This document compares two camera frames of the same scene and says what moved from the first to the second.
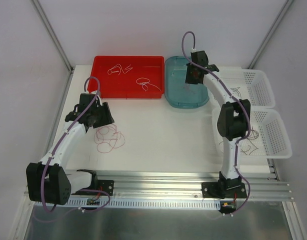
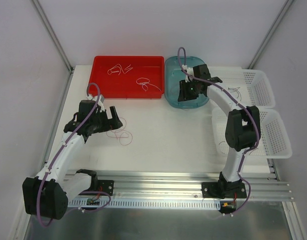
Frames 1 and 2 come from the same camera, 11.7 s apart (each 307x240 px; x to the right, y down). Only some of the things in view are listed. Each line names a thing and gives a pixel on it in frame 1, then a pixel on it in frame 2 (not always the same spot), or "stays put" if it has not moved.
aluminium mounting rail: [259, 185] stays put
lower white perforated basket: [267, 138] stays put
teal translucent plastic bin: [178, 94] stays put
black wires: [236, 89] stays put
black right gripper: [193, 75] -> [187, 90]
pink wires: [106, 138] -> [125, 138]
